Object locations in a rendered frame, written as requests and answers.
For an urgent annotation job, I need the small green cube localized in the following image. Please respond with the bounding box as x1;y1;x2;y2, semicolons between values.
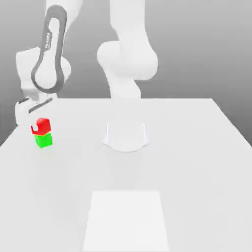
34;132;53;149

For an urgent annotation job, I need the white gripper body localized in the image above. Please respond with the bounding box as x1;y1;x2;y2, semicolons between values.
15;97;54;126

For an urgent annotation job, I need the small red cube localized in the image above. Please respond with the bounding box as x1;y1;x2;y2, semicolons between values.
31;117;52;136

